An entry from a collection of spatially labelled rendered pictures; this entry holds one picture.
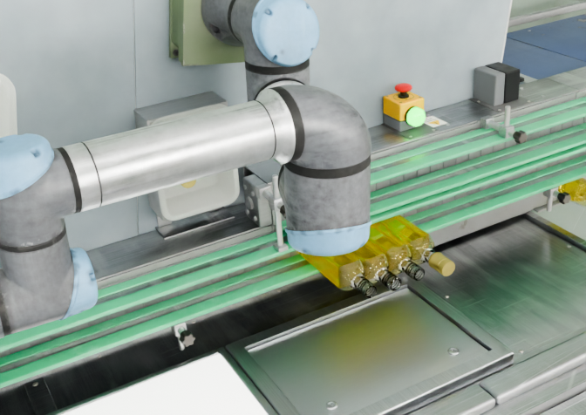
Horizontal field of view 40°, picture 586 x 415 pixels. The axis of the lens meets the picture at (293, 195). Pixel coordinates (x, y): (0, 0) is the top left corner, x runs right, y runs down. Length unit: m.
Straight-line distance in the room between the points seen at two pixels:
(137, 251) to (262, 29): 0.57
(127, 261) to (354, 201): 0.71
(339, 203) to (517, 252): 1.05
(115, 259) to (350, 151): 0.77
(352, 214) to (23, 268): 0.42
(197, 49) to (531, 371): 0.88
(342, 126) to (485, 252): 1.08
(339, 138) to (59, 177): 0.34
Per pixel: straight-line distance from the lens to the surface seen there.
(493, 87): 2.03
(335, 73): 1.83
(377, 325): 1.71
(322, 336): 1.69
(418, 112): 1.87
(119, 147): 0.90
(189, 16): 1.55
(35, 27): 1.55
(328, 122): 0.99
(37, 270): 0.91
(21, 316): 0.94
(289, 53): 1.39
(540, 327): 1.79
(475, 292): 1.88
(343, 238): 1.07
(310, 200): 1.04
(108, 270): 1.63
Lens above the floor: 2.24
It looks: 52 degrees down
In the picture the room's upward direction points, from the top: 127 degrees clockwise
